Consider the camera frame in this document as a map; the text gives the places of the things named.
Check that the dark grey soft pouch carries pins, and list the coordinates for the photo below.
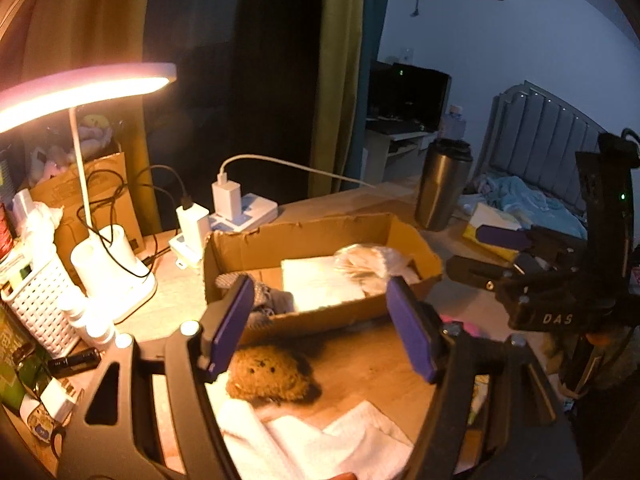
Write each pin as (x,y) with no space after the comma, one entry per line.
(272,302)

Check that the steel travel tumbler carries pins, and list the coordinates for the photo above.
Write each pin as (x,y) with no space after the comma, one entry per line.
(442,185)

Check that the narrow teal curtain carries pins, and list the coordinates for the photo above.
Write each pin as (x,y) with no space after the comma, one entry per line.
(375,20)

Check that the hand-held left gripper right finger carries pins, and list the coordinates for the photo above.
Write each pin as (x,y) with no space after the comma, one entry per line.
(410,330)

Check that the light blue blanket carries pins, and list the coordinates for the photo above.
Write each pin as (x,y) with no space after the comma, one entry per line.
(525,200)

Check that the white power strip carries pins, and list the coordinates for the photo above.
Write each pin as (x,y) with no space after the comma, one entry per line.
(250,212)

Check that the brown cardboard box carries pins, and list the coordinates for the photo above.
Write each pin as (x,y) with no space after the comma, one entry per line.
(310,240)

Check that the white waffle towel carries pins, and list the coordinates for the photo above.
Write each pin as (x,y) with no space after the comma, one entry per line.
(320,445)

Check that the white desk lamp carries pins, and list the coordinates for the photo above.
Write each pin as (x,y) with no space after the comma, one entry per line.
(112,270)

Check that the clear bag of cotton swabs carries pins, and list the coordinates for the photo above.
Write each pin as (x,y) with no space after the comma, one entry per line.
(370,262)

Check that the white computer desk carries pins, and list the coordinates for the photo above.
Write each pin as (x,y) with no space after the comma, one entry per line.
(395,147)

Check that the narrow yellow curtain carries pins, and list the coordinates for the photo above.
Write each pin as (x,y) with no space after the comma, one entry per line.
(337,75)

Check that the clear plastic water bottle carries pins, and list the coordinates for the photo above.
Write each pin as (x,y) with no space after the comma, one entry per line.
(453,122)

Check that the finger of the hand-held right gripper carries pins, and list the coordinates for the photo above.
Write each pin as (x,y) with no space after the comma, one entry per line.
(475,270)
(500,236)

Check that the wide yellow curtain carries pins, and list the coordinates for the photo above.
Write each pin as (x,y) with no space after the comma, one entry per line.
(95,20)

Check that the brown round plush toy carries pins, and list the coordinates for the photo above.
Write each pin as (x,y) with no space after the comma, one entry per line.
(267,372)

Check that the brown paper bag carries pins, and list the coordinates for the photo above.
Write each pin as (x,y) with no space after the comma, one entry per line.
(105,185)

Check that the pink soft roll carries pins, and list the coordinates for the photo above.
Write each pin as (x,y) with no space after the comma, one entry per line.
(462,325)

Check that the pastel plush toys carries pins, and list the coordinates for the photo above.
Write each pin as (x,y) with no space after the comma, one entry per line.
(75,145)

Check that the dark window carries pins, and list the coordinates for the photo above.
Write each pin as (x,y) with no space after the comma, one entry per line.
(240,60)

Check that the small white bottles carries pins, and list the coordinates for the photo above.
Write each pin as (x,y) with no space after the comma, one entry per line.
(87,317)

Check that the black computer monitor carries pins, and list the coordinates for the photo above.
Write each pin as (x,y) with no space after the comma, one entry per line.
(410,95)

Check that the white woven plastic basket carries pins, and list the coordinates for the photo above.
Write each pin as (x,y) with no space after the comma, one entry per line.
(40,300)

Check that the black marker pen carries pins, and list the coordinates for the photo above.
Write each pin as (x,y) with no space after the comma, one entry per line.
(75,361)

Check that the yellow and white tissue pack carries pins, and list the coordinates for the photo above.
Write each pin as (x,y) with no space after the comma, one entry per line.
(492,220)

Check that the grey padded bed headboard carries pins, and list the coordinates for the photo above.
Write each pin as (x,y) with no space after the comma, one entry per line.
(540,140)

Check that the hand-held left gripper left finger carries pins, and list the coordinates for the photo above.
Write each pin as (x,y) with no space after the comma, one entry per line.
(232,320)

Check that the smooth white cloth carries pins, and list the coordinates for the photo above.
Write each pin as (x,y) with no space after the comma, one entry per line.
(317,280)

